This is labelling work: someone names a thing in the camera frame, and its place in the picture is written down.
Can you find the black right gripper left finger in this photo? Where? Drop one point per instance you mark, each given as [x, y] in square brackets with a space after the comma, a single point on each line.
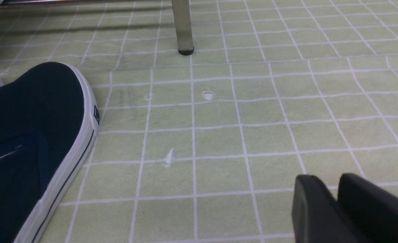
[317, 217]

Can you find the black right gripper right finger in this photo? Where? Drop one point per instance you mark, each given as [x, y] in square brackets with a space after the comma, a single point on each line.
[372, 210]

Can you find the steel shoe rack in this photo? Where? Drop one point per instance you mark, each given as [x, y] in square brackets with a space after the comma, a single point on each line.
[180, 8]

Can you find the green checked tablecloth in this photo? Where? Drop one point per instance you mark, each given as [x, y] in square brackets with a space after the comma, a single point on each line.
[205, 148]

